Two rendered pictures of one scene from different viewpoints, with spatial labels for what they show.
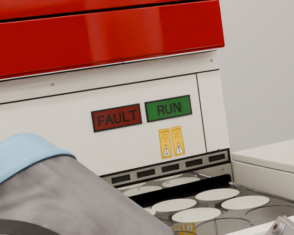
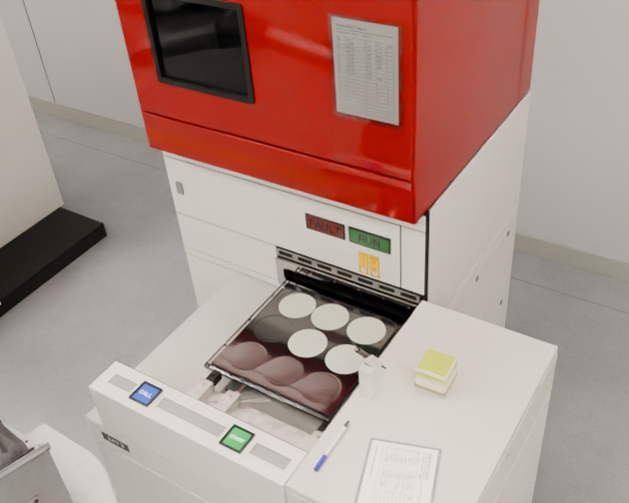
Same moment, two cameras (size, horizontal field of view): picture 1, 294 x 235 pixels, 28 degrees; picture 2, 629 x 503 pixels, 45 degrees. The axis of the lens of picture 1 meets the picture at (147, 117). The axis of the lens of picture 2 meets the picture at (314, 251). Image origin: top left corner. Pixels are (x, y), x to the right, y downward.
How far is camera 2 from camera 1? 167 cm
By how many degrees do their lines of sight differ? 61
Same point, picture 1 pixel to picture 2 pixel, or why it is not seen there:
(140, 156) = (341, 260)
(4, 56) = (232, 158)
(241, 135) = not seen: outside the picture
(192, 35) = (381, 204)
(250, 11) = not seen: outside the picture
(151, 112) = (353, 236)
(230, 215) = (309, 364)
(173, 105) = (372, 240)
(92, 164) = (305, 247)
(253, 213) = (318, 375)
